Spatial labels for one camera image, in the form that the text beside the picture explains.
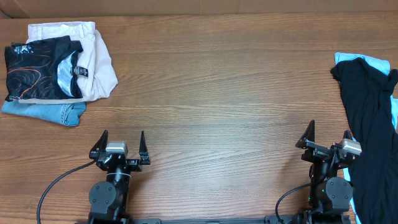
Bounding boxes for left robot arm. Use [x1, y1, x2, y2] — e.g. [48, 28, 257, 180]
[88, 130, 150, 223]

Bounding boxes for folded beige pants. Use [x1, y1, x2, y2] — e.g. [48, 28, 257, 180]
[20, 21, 118, 104]

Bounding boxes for black printed cycling jersey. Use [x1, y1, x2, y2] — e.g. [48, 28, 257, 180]
[4, 35, 88, 101]

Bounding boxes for plain black shirt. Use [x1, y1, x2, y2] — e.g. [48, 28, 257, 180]
[330, 57, 398, 224]

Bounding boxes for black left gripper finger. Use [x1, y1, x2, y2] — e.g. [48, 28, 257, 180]
[89, 129, 108, 159]
[139, 131, 150, 165]

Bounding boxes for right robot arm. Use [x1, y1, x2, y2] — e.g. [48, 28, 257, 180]
[293, 120, 354, 224]

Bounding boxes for folded blue jeans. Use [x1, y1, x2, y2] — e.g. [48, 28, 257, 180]
[1, 101, 86, 126]

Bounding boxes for light blue shirt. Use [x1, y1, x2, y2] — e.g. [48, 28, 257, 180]
[334, 52, 398, 224]

